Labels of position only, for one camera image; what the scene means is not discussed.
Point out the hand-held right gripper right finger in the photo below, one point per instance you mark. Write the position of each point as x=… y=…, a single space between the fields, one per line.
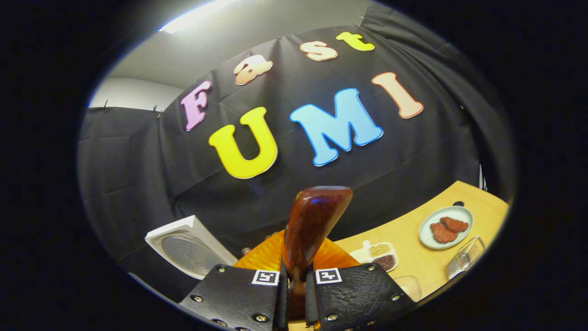
x=358 y=294

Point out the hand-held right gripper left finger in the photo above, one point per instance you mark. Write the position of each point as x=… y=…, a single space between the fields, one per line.
x=229 y=299

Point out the white rice cooker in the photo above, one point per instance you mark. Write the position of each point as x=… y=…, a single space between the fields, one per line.
x=188 y=250

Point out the brown wooden spoon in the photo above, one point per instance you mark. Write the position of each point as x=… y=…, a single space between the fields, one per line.
x=312 y=220

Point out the white divided bean dish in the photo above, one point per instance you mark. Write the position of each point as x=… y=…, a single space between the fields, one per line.
x=376 y=255

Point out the red-brown meat piece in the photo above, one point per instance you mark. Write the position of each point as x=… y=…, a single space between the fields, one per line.
x=442 y=233
x=455 y=224

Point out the pale green plate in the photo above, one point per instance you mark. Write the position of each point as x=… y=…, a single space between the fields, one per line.
x=461 y=215

